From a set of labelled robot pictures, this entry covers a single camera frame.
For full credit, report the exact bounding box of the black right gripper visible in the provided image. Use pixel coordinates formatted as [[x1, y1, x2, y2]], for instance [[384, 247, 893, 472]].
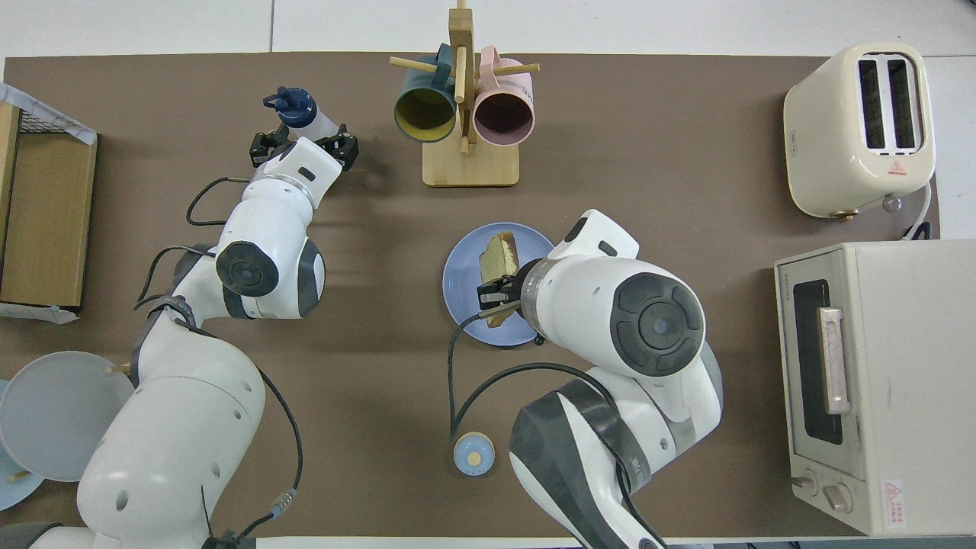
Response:
[[477, 259, 540, 310]]

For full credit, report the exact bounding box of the bread slice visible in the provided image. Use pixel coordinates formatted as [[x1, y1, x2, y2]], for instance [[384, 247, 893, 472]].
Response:
[[479, 232, 522, 329]]

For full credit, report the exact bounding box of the white bottle with blue cap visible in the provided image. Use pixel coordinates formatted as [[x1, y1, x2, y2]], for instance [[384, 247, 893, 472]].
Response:
[[263, 86, 340, 142]]

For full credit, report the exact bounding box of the blue round plate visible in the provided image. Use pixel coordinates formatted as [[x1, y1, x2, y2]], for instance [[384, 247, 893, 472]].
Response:
[[442, 222, 557, 348]]

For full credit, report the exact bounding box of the wooden plate rack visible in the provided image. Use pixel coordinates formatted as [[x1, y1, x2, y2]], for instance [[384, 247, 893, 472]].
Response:
[[9, 362, 132, 481]]

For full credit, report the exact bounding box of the pale grey plate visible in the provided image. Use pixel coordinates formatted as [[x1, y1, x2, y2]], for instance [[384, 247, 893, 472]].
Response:
[[0, 351, 136, 483]]

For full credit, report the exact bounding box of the light blue plate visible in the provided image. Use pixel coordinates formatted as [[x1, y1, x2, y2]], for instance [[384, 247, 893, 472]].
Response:
[[0, 379, 45, 512]]

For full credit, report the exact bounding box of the dark teal mug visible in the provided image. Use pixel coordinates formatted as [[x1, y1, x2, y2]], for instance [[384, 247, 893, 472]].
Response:
[[393, 43, 458, 144]]

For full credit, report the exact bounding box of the brown table mat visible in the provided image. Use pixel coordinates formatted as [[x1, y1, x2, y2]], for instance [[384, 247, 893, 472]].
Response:
[[0, 52, 940, 538]]

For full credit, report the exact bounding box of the wooden mug tree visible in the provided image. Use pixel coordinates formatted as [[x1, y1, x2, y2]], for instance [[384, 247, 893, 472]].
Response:
[[389, 0, 541, 188]]

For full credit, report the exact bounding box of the pink mug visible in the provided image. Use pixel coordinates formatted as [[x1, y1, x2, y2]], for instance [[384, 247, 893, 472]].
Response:
[[472, 46, 536, 148]]

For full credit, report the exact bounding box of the small blue dome with knob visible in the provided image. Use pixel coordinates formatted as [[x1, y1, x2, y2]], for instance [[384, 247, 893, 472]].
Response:
[[453, 432, 496, 477]]

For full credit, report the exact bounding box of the white grid patterned cloth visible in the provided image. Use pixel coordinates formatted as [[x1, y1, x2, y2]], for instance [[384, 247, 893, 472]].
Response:
[[0, 82, 98, 146]]

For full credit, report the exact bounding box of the wooden shelf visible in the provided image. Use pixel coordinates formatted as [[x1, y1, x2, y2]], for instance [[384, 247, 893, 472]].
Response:
[[0, 103, 98, 308]]

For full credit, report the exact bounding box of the white paper sheet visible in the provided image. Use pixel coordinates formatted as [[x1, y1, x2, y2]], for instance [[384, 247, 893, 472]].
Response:
[[0, 302, 80, 326]]

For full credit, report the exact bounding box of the cream toaster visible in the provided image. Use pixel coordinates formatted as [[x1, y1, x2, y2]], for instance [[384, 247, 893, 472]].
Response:
[[783, 40, 936, 222]]

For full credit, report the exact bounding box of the white toaster oven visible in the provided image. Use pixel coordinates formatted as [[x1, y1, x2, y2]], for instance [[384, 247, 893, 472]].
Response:
[[774, 240, 976, 537]]

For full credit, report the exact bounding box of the black wire basket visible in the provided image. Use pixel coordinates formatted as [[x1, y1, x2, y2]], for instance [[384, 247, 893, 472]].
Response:
[[17, 109, 77, 136]]

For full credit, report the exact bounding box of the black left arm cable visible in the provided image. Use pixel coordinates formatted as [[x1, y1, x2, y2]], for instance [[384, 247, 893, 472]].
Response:
[[136, 175, 304, 549]]

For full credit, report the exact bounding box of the white toaster cord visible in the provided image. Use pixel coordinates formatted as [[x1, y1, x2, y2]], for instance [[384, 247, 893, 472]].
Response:
[[902, 183, 935, 242]]

